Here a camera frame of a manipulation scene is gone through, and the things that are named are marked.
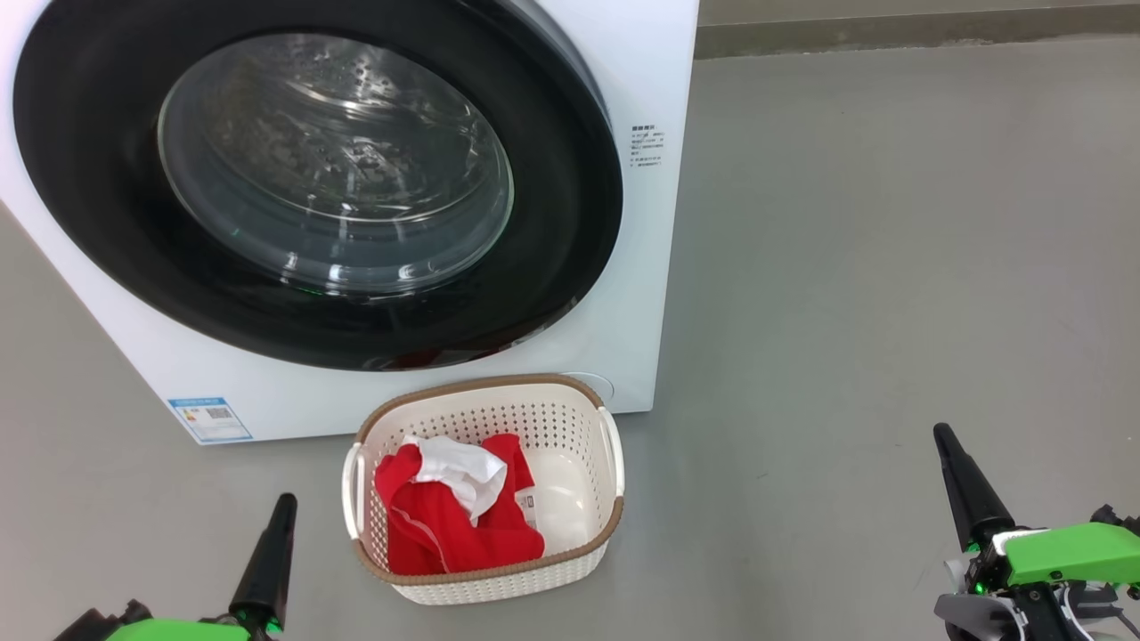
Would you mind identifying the blue energy label sticker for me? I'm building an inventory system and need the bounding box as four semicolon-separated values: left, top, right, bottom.
167;397;253;443

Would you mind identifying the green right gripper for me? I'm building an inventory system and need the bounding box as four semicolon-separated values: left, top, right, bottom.
932;423;1140;593

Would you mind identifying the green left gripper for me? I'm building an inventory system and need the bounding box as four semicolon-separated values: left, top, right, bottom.
105;493;298;641

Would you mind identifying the red garment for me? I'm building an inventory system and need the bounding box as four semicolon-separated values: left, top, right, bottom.
374;434;546;575

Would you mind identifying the round white filter cover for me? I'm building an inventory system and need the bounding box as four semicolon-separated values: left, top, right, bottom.
561;372;615;412

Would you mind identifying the grey-brown baseboard strip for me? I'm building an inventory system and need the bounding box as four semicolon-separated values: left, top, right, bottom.
695;4;1140;61

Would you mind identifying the white front-load washing machine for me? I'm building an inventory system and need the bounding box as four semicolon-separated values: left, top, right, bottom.
0;0;700;444

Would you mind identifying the cream perforated basket brown rim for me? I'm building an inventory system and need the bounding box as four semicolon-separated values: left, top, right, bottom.
341;374;626;606

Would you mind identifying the white garment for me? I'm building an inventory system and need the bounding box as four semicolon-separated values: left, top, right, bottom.
403;435;509;524

